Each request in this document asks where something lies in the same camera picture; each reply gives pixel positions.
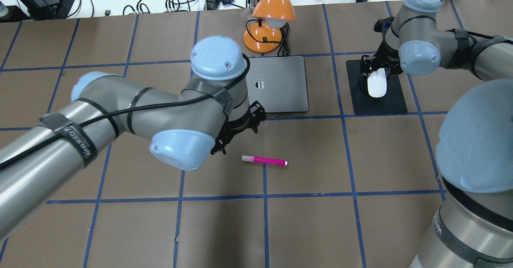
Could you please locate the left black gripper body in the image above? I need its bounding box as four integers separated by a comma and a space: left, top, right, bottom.
210, 102, 267, 155

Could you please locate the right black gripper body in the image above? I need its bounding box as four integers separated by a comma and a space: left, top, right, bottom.
360, 16, 403, 76

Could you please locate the white computer mouse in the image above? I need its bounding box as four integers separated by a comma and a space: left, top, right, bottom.
367, 69, 387, 98

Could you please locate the pink highlighter pen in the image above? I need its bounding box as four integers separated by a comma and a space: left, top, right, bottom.
241, 155, 288, 166

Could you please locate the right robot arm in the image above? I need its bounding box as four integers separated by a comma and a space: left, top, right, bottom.
360, 0, 513, 268

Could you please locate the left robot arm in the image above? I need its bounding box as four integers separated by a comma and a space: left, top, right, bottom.
0, 35, 266, 240

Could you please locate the black mousepad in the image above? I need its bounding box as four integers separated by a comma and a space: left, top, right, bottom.
346, 60, 408, 116

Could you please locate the grey closed laptop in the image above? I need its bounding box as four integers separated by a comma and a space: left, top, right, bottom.
246, 56, 309, 113

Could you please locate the orange desk lamp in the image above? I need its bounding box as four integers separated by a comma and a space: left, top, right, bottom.
242, 0, 296, 54

